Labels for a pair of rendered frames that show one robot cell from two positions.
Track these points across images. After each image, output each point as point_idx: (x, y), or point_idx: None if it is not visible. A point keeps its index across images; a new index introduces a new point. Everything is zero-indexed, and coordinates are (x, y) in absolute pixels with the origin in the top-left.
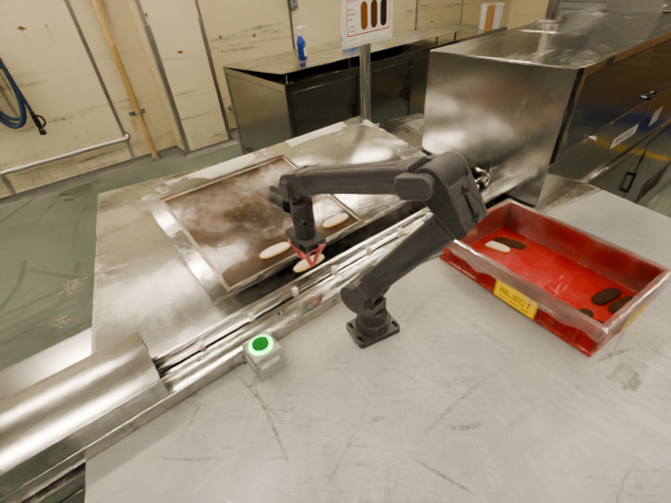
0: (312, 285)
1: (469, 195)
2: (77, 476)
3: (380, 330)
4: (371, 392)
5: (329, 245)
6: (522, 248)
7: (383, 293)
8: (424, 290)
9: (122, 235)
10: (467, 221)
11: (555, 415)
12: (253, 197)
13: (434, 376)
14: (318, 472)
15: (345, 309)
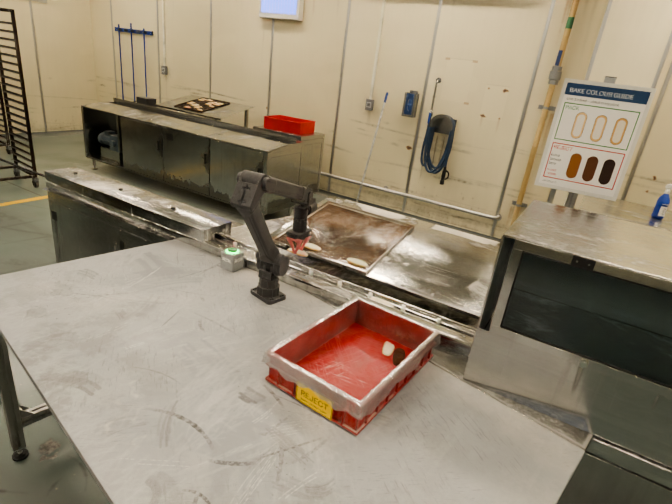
0: None
1: (248, 191)
2: (169, 239)
3: (259, 290)
4: (219, 297)
5: (346, 276)
6: (394, 362)
7: (273, 270)
8: (312, 314)
9: None
10: (236, 198)
11: (212, 358)
12: (357, 228)
13: (234, 316)
14: (172, 285)
15: (281, 286)
